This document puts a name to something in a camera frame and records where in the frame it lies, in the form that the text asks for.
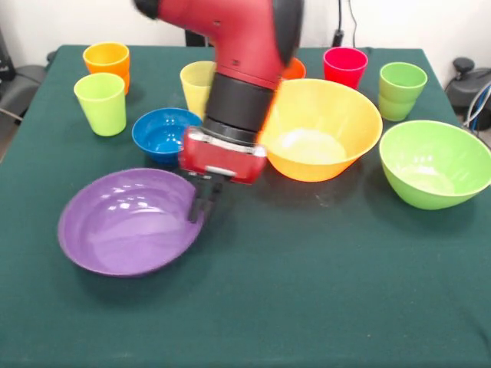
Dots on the dark green tablecloth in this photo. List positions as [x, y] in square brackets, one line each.
[345, 287]

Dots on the blue bowl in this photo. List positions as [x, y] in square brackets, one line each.
[157, 142]

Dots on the black office chair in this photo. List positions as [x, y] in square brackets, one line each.
[468, 88]
[23, 80]

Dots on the yellow cup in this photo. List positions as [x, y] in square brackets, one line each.
[193, 92]

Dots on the small orange-red bowl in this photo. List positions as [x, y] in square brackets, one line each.
[297, 71]

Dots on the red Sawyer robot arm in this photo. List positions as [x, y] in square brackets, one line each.
[245, 46]

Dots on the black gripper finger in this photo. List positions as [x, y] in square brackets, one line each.
[213, 195]
[196, 203]

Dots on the purple bowl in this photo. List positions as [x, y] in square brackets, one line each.
[126, 237]

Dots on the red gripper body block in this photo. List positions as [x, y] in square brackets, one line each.
[226, 165]

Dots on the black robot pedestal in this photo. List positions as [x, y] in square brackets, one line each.
[197, 38]

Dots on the light green cup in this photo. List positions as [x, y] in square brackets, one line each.
[101, 115]

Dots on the green bowl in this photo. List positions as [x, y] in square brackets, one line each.
[422, 191]

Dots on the orange cup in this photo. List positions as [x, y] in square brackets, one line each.
[126, 84]
[111, 63]

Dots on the red cup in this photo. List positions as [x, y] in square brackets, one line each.
[345, 73]

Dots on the large orange bowl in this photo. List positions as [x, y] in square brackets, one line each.
[326, 168]

